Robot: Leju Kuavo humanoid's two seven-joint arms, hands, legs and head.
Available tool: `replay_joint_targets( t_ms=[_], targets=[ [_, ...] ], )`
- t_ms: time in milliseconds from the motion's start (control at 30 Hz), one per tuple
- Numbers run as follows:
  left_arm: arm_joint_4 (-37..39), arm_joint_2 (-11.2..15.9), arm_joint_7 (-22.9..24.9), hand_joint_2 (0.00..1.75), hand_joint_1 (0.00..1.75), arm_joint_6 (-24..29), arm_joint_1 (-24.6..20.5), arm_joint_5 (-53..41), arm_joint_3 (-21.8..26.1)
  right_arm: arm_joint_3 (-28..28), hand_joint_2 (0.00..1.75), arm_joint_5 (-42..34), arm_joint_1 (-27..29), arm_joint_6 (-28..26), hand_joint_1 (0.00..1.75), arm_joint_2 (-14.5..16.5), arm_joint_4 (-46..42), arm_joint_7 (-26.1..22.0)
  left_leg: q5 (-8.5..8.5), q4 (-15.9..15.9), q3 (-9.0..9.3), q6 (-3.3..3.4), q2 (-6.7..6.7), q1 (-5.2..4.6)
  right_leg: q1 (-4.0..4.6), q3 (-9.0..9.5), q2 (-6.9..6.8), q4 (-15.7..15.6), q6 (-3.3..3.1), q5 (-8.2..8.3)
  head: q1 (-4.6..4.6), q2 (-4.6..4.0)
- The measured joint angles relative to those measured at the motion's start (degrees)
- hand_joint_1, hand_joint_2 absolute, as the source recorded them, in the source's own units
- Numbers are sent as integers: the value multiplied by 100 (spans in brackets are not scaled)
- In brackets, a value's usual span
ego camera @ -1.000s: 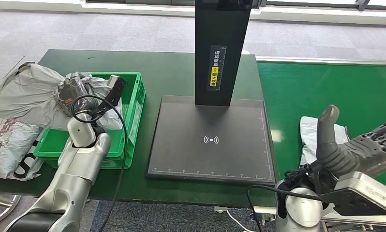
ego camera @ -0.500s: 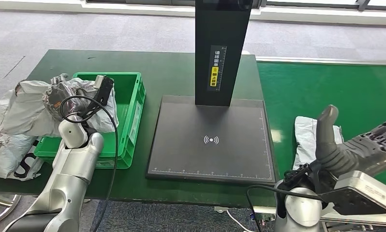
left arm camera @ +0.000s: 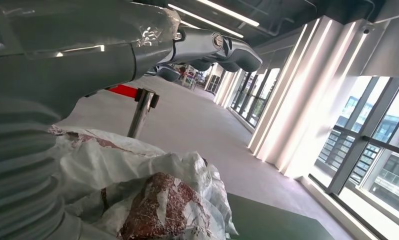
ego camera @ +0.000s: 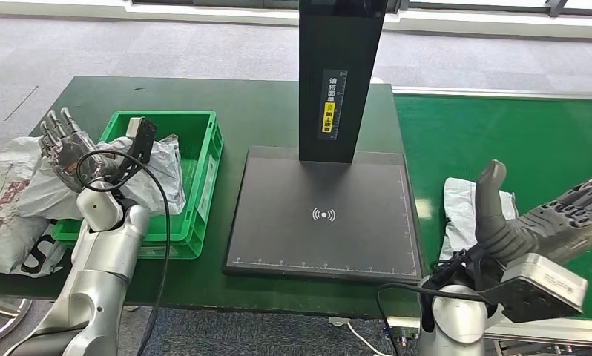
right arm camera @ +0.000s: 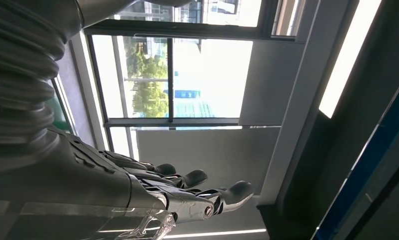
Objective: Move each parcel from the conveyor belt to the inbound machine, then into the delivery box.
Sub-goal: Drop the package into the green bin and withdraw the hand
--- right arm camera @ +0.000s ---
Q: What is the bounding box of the dark panel with blue stripe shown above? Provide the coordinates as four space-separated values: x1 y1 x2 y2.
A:
310 66 399 240

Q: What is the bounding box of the green conveyor belt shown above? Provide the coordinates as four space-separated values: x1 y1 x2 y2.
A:
46 96 72 134

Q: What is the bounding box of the ceiling light panel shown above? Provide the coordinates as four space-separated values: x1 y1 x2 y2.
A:
318 0 383 119

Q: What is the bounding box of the thin ceiling light strip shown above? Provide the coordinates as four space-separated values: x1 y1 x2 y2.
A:
163 228 267 240

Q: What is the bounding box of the dark window frame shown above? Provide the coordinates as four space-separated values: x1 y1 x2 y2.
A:
52 0 306 163

